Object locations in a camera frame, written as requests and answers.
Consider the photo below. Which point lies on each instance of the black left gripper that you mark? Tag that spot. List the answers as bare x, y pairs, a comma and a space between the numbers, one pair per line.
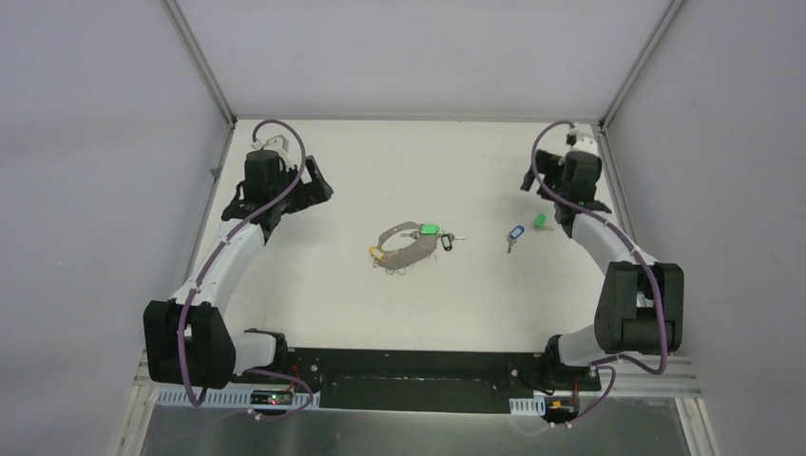
312, 186

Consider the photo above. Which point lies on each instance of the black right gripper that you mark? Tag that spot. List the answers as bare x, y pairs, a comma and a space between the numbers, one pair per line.
548, 165

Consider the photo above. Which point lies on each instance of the grey perforated key organizer plate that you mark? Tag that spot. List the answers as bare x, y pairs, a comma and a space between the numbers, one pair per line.
398, 260

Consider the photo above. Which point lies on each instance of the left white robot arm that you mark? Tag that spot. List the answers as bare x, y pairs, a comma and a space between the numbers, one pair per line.
186, 338

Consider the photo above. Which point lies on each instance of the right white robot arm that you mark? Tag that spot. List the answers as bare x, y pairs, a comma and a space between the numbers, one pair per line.
638, 317

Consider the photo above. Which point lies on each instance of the loose green tagged key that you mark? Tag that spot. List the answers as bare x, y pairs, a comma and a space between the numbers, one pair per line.
541, 223

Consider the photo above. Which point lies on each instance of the blue tagged key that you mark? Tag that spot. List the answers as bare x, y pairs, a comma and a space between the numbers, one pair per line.
513, 235

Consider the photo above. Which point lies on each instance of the yellow tagged key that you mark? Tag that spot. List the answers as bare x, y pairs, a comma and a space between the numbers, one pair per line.
377, 254

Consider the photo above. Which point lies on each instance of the green tagged key on plate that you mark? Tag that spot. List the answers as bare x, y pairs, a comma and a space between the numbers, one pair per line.
422, 230

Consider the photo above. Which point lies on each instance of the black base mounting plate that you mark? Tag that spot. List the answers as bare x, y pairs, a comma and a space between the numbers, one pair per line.
430, 381

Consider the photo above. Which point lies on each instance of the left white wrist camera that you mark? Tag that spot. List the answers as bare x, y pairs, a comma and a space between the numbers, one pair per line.
278, 144

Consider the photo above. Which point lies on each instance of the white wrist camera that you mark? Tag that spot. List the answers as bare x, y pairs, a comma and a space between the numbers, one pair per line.
579, 141
278, 144

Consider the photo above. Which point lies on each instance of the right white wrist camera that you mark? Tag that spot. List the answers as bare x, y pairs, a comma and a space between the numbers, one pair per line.
579, 141

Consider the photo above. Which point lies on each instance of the right white cable duct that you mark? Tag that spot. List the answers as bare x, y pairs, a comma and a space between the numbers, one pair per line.
533, 406

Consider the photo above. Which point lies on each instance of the white cable duct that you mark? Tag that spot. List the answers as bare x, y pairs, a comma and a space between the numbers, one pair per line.
240, 398
533, 406

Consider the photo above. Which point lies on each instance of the left white cable duct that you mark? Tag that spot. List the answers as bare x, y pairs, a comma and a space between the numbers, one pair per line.
240, 398

